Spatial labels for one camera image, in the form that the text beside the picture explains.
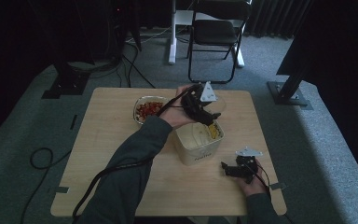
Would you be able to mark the black folding chair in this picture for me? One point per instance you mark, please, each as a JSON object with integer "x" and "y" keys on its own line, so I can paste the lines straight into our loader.
{"x": 214, "y": 31}

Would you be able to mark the red and white food pieces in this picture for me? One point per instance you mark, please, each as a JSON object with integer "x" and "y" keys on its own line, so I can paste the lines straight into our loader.
{"x": 147, "y": 109}

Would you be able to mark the short black strip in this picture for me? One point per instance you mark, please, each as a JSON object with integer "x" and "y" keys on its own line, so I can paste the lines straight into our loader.
{"x": 73, "y": 122}

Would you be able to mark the black stand with base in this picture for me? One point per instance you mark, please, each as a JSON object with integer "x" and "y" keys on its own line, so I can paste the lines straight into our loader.
{"x": 66, "y": 81}

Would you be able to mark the white desk frame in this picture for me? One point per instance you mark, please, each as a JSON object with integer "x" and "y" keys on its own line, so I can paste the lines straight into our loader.
{"x": 173, "y": 46}

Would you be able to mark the dark curtain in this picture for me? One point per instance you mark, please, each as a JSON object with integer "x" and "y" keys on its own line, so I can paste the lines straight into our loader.
{"x": 270, "y": 18}

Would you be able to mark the black metal stand with plate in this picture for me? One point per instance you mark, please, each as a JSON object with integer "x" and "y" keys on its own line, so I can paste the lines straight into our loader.
{"x": 287, "y": 93}

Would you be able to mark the clear plastic cup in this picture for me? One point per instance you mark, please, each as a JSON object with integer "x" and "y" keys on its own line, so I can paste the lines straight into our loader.
{"x": 219, "y": 104}

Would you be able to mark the clear food container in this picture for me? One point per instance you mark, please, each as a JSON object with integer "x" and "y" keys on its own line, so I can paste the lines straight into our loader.
{"x": 141, "y": 104}

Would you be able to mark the person's right hand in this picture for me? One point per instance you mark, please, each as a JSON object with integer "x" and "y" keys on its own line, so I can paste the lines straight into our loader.
{"x": 254, "y": 186}

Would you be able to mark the person's left hand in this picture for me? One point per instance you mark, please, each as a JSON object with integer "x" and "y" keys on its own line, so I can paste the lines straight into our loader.
{"x": 175, "y": 115}

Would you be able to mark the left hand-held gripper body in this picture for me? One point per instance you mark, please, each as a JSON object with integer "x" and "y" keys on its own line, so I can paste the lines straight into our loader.
{"x": 194, "y": 104}

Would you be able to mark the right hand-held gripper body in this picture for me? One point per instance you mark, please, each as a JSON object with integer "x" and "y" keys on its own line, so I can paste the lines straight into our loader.
{"x": 246, "y": 163}

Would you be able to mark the cream bin with yellow print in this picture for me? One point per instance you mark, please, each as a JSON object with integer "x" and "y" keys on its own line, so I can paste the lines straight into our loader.
{"x": 199, "y": 154}

